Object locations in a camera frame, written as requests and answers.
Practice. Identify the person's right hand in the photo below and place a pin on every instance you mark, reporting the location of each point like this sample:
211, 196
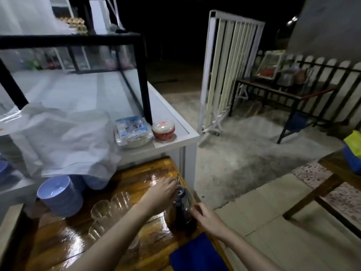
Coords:
210, 220

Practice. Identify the yellow bag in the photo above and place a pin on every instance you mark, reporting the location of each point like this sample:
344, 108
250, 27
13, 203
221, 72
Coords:
354, 143

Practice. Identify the clear packet with blue label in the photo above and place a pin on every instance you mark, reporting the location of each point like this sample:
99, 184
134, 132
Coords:
132, 131

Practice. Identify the glass food box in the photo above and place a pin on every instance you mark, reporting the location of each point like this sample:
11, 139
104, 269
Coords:
270, 64

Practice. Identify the picket fence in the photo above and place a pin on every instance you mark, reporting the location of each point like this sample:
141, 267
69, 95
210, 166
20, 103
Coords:
344, 81

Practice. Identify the blue cleaning cloth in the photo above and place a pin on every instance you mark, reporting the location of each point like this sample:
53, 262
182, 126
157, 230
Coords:
197, 255

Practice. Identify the white card stand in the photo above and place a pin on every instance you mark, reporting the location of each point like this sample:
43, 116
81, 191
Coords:
98, 16

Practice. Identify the white cloth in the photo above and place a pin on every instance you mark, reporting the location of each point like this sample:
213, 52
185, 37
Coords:
65, 141

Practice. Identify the person's left forearm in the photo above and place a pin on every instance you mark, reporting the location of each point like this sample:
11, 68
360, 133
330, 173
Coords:
112, 239

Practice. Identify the white folding gate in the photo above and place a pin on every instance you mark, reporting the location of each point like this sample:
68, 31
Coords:
231, 67

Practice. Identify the red bowl with white lid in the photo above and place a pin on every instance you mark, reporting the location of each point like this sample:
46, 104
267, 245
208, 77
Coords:
163, 129

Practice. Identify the glossy wooden table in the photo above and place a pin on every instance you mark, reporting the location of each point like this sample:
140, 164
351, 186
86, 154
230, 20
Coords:
143, 173

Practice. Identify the light wooden rail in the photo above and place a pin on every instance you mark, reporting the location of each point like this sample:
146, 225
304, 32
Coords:
10, 231

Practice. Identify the brown pot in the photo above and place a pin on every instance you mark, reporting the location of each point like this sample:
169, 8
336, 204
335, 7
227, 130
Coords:
300, 76

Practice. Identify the egg tray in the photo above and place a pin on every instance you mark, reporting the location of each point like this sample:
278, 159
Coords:
74, 23

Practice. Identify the white letter sign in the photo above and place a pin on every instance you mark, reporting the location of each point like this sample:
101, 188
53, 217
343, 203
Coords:
115, 11

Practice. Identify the stack of blue bowls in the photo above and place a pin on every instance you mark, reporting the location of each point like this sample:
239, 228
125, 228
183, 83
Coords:
60, 196
94, 184

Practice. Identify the steel pot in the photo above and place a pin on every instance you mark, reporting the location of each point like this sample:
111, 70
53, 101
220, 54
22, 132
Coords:
287, 77

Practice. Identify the steel kettle black handle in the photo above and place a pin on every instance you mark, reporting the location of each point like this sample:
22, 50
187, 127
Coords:
183, 208

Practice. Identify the white counter cart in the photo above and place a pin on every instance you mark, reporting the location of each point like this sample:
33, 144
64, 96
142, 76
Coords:
169, 121

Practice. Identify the black framed glass case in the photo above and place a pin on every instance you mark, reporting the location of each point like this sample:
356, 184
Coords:
142, 79

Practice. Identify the person's left hand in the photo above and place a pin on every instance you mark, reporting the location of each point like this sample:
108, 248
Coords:
159, 194

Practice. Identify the person's right forearm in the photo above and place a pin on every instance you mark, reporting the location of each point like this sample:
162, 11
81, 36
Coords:
248, 252

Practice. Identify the blue bucket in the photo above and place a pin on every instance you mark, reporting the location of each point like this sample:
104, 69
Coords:
351, 163

